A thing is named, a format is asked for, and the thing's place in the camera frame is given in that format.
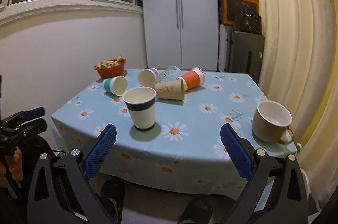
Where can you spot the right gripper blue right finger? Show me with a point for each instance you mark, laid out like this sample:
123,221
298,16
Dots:
239,150

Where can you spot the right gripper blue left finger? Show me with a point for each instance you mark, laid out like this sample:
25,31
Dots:
96,151

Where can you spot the black and white paper cup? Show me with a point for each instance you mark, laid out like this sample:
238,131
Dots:
140,102

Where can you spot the teal and white paper cup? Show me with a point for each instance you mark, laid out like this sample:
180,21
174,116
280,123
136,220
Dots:
117,85

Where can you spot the orange and white paper cup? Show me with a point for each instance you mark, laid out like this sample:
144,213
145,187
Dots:
193,79

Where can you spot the brown kraft paper cup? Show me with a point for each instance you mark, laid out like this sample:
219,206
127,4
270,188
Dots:
171,90

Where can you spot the pink and white paper cup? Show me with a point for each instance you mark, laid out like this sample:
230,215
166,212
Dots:
147,77

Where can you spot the clear glass cup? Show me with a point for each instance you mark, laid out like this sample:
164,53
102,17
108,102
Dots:
169,74

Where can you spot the person's left hand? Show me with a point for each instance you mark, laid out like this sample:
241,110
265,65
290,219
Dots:
14,163

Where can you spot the beige ceramic mug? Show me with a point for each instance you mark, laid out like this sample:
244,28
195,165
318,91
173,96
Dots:
271,123

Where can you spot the blue daisy tablecloth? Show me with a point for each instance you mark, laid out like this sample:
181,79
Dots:
183,153

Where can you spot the red bowl with snacks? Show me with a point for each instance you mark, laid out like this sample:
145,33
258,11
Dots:
110,68

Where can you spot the dark brown handbag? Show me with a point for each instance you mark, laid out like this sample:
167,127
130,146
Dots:
248,23

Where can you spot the cream curtain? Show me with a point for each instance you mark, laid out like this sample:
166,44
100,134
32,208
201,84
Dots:
300,72

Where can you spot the white double-door cabinet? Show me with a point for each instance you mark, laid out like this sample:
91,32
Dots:
182,33

